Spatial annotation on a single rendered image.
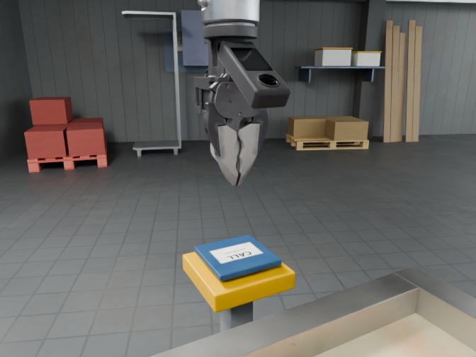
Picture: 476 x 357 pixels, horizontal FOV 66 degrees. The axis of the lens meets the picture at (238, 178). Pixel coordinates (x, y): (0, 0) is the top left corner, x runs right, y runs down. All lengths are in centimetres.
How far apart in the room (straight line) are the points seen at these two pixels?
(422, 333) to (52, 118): 565
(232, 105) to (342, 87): 694
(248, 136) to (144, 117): 641
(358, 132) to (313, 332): 601
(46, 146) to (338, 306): 501
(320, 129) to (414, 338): 617
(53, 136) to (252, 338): 496
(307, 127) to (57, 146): 386
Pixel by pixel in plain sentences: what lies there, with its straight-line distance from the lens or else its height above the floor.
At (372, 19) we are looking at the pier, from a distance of 732.
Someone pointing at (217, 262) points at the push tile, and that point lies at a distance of 54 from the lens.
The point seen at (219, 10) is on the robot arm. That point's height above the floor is 130.
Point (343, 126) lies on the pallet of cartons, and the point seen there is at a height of 38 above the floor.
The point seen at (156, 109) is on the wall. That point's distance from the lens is 687.
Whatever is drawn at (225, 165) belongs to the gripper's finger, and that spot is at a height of 111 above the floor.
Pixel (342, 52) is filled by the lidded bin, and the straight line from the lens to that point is 662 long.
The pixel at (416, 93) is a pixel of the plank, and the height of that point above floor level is 84.
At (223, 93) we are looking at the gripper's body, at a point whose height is 121.
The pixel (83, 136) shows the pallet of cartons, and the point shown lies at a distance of 520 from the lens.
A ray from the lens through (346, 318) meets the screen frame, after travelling 43.
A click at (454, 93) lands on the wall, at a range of 858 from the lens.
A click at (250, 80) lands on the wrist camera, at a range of 42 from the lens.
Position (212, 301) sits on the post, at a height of 94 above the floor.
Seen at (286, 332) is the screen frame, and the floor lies 99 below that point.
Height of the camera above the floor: 123
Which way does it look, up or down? 16 degrees down
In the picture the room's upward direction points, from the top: straight up
